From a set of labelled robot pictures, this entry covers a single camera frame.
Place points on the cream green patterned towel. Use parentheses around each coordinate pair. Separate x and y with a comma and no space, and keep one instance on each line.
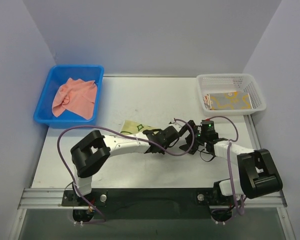
(130,127)

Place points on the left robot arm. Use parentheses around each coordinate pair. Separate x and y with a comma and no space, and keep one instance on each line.
(90,154)

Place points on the blue plastic bin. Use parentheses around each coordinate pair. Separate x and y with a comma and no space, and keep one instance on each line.
(57,76)

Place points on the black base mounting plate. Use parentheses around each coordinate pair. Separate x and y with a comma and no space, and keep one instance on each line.
(157,210)

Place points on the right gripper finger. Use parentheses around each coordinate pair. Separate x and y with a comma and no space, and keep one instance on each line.
(189,126)
(186,148)

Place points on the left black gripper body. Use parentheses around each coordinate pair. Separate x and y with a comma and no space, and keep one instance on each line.
(173,132)

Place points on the white perforated plastic basket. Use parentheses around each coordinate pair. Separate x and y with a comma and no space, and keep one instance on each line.
(209,84)

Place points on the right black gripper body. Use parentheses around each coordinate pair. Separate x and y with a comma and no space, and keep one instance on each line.
(193,136)

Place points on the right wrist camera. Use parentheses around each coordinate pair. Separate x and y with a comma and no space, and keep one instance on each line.
(207,127)

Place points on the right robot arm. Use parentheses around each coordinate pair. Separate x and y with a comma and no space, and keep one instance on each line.
(257,173)

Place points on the pink towel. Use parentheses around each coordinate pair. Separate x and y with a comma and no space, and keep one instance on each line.
(77,96)

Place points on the orange lion print towel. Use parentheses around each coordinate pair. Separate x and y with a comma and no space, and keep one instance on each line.
(207,101)

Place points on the yellow patterned towel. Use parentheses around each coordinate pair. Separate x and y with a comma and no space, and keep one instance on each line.
(235,100)

